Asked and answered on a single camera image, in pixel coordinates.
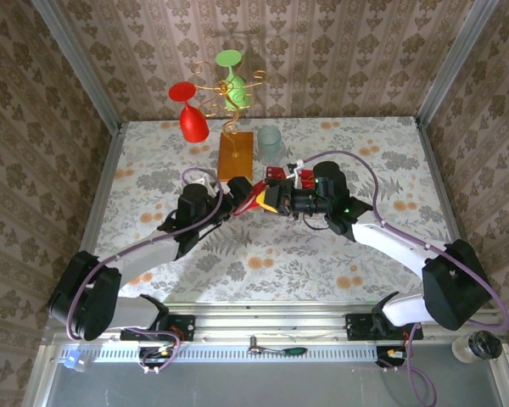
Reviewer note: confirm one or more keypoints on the glass jar black lid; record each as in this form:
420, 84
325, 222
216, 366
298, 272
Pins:
483, 345

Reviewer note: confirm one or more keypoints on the aluminium frame post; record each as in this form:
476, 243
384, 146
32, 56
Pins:
454, 63
80, 68

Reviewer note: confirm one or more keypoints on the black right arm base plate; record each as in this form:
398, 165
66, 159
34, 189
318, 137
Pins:
355, 326

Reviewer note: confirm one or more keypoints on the clear glass tumbler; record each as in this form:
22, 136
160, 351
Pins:
268, 144

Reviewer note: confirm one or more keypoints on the red wine glass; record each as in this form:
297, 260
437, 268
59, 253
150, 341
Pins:
193, 123

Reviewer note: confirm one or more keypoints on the green wine glass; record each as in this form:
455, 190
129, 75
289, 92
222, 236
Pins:
234, 91

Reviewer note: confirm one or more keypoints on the red credit card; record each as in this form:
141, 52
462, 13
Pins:
275, 171
309, 179

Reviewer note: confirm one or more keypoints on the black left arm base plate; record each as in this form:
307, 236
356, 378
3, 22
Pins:
186, 326

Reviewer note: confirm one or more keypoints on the aluminium side rail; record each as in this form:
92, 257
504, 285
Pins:
448, 212
95, 220

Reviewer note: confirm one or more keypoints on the aluminium front frame rail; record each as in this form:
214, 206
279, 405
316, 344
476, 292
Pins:
271, 322

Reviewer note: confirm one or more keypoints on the yellow power plug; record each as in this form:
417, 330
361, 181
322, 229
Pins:
392, 353
164, 352

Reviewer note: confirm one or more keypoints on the red card holder wallet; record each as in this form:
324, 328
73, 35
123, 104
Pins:
254, 194

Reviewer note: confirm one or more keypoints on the grey metal panel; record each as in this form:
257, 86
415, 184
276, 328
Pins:
258, 386

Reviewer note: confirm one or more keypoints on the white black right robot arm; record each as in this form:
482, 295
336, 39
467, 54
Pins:
390, 241

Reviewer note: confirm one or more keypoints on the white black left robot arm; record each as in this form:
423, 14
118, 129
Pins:
148, 258

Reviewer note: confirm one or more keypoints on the blue white connector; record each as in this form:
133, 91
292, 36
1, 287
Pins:
71, 360

